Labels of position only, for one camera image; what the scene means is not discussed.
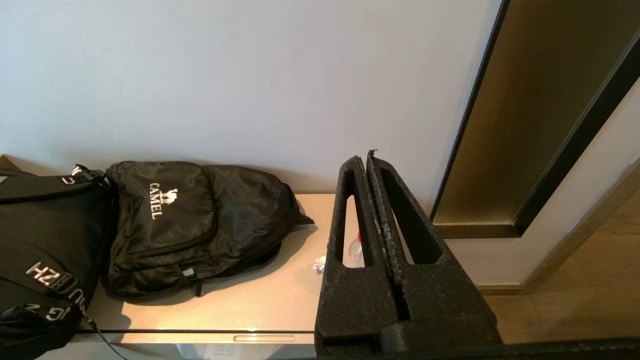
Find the large black HZ backpack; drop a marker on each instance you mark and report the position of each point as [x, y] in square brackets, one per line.
[45, 225]

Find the beige low cabinet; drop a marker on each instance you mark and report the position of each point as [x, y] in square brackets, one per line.
[260, 305]

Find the clear red-capped water bottle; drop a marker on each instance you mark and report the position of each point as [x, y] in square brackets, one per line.
[354, 255]

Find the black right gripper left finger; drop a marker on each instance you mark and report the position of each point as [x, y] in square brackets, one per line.
[350, 300]

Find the wooden desk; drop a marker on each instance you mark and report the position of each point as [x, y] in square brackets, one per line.
[6, 162]

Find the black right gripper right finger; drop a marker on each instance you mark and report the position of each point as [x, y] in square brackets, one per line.
[445, 305]

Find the crumpled white paper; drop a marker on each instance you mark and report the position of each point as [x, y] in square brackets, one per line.
[319, 264]

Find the dark brown door frame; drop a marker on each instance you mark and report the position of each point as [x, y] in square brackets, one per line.
[530, 125]

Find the black Camel logo backpack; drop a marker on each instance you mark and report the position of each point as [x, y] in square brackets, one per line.
[225, 215]

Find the wooden baseboard trim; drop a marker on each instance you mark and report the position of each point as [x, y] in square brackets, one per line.
[575, 240]

